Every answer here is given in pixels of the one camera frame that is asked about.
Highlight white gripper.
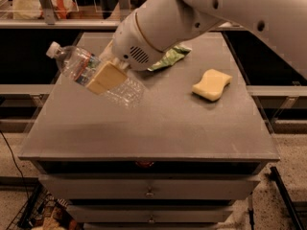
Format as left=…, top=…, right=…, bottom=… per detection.
left=86, top=11, right=164, bottom=95

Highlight clear plastic water bottle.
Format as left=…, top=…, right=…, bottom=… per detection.
left=46, top=42, right=144, bottom=108

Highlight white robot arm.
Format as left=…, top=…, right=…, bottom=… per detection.
left=99, top=0, right=307, bottom=78

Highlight green snack bag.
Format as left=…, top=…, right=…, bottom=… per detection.
left=148, top=45, right=191, bottom=72

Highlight white plastic bag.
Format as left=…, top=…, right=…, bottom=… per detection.
left=12, top=0, right=76, bottom=19

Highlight yellow sponge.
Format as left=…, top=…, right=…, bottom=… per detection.
left=192, top=69, right=232, bottom=102

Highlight grey drawer cabinet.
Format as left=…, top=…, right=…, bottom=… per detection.
left=20, top=33, right=279, bottom=230

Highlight black metal stand leg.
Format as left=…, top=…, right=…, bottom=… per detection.
left=270, top=167, right=305, bottom=230

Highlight metal shelf rail frame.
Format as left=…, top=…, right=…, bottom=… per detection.
left=0, top=0, right=307, bottom=32

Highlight black cable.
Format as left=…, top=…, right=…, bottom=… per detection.
left=0, top=129, right=32, bottom=199

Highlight black wire basket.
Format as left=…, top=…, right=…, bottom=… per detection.
left=5, top=183, right=83, bottom=230

